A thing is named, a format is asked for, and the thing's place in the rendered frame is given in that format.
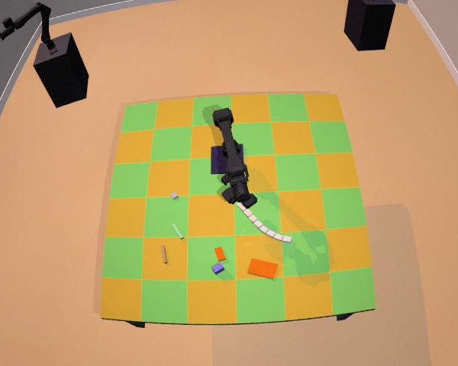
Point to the light green rectangular block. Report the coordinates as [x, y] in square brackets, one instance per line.
[178, 232]

